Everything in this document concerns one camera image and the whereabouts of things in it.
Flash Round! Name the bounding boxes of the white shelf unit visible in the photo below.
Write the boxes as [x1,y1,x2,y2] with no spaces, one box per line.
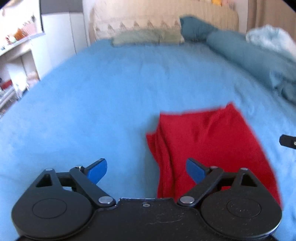
[0,32,47,110]

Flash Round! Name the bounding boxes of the teal pillow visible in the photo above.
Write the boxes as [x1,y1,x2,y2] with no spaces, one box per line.
[179,16,219,43]

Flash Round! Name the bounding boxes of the bed with blue sheet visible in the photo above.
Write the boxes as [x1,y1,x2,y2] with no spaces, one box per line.
[0,38,296,235]

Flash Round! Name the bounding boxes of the teal duvet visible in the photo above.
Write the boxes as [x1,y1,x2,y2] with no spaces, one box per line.
[206,30,296,104]

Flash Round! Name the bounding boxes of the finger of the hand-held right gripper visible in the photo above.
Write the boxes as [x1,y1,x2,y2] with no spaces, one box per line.
[279,134,296,149]

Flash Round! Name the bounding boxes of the pink basket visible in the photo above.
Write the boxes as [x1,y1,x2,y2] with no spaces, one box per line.
[23,21,38,35]

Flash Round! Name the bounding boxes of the beige quilted headboard cover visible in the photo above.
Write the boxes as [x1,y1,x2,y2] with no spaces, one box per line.
[89,0,240,47]

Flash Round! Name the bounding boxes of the light blue blanket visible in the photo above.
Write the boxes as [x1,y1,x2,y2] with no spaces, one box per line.
[245,25,296,59]

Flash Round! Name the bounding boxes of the green pillow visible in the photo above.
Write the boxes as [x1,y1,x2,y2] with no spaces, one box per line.
[111,29,182,47]

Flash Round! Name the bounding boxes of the row of plush toys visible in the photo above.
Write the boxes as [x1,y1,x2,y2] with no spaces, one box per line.
[211,0,235,6]

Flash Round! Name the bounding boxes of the beige curtain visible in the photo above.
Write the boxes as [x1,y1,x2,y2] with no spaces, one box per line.
[238,0,296,33]

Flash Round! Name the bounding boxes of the red knit sweater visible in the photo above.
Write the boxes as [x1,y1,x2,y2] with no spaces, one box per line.
[146,103,284,208]

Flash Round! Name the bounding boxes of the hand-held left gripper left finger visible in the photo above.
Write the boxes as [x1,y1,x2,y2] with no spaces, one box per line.
[35,158,116,208]

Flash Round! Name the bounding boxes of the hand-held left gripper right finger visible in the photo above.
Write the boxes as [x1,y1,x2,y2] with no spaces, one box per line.
[177,158,260,208]

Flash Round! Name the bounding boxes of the white and grey wardrobe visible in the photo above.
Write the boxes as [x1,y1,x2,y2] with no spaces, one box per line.
[39,0,91,56]

